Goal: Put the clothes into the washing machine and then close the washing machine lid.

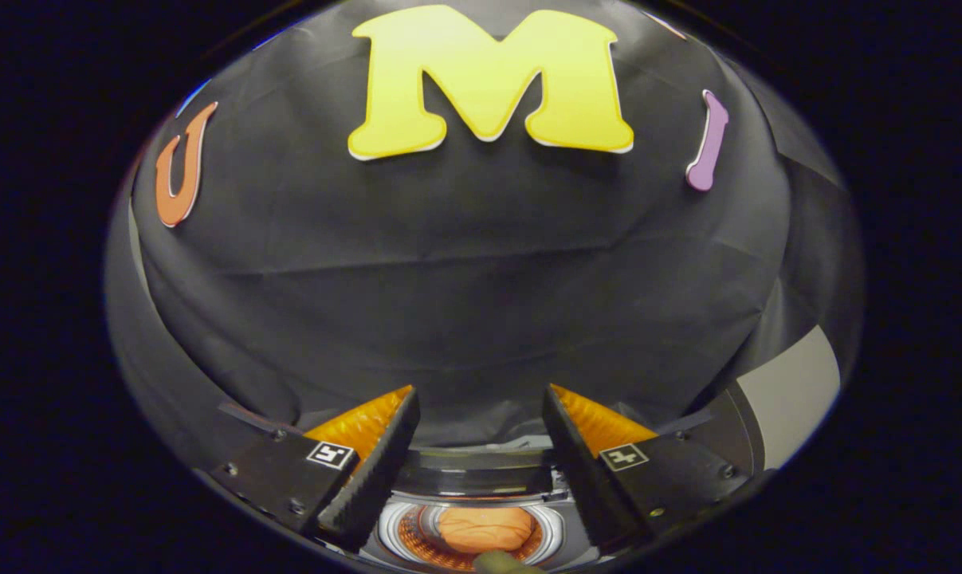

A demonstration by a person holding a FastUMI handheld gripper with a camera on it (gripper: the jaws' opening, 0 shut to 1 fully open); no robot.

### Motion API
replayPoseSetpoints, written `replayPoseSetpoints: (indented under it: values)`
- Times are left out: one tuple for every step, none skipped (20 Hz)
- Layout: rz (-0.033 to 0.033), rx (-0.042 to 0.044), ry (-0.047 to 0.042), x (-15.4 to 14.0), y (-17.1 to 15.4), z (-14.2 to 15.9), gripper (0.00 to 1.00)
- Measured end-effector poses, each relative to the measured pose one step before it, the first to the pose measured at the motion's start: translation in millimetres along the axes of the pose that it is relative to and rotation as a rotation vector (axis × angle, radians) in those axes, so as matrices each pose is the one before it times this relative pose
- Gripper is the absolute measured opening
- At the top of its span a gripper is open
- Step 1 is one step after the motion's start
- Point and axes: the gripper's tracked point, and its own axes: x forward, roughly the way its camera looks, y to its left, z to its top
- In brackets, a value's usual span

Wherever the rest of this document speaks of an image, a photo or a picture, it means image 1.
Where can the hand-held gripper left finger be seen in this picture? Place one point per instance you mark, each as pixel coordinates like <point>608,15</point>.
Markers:
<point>377,470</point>

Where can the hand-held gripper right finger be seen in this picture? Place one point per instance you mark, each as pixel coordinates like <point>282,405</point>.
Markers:
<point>580,470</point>

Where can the yellow orange shirt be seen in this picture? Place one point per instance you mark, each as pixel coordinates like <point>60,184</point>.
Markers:
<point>484,528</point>

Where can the grey washing machine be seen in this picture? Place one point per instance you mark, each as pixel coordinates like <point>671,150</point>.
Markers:
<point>554,532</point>

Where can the black backdrop cloth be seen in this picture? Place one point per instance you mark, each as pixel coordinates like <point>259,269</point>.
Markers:
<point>449,279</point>

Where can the grey cabinet with dark top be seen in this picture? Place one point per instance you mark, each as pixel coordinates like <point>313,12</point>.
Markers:
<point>791,391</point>

